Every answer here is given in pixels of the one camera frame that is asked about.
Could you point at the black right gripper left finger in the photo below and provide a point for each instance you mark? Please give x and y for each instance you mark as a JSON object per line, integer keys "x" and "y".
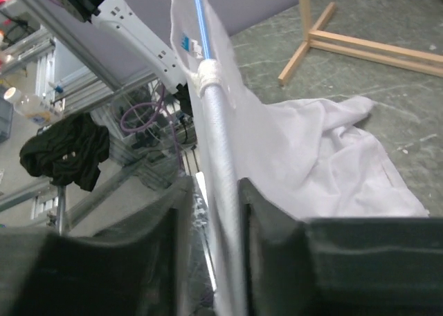
{"x": 137, "y": 266}

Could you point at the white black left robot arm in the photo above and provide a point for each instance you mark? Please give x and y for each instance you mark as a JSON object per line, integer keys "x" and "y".
{"x": 117, "y": 18}

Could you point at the black cloth pile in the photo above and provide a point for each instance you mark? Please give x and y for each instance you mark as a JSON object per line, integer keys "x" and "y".
{"x": 70, "y": 151}

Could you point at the wooden clothes rack frame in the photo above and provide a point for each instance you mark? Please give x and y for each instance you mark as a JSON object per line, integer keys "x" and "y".
{"x": 314, "y": 36}

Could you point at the clear plastic bottle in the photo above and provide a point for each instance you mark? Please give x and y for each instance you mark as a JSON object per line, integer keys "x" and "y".
{"x": 32, "y": 107}

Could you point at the white t shirt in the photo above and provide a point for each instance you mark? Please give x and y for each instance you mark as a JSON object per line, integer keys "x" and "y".
{"x": 307, "y": 157}

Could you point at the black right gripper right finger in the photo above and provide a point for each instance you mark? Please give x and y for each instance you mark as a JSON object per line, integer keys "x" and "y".
{"x": 356, "y": 266}

